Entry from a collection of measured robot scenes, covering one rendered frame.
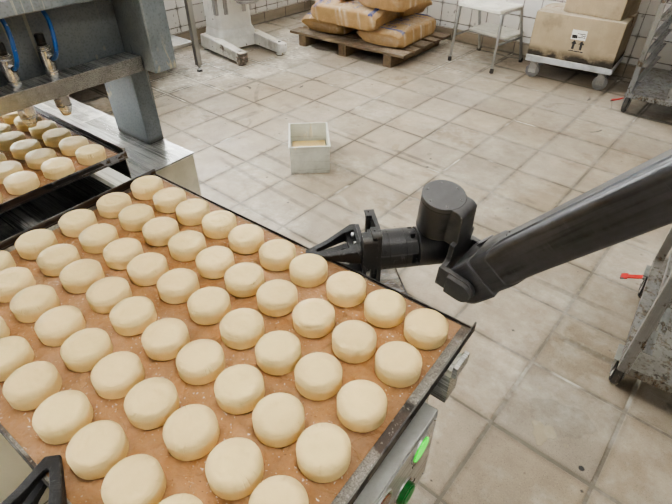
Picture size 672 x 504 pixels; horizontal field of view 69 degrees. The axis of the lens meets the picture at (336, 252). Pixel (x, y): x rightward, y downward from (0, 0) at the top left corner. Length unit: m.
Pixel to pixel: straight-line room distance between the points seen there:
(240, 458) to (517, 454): 1.21
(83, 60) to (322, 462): 0.82
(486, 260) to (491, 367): 1.16
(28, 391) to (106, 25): 0.69
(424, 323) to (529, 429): 1.12
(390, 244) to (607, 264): 1.76
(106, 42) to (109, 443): 0.75
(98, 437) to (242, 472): 0.14
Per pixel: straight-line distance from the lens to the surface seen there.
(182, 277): 0.65
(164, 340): 0.58
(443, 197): 0.64
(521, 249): 0.60
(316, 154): 2.63
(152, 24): 1.01
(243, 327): 0.57
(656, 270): 2.15
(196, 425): 0.50
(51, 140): 1.09
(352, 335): 0.55
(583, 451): 1.68
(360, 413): 0.49
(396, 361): 0.53
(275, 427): 0.49
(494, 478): 1.55
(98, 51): 1.06
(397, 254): 0.67
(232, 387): 0.52
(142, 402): 0.53
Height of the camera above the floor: 1.34
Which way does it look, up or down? 39 degrees down
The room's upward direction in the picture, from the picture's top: straight up
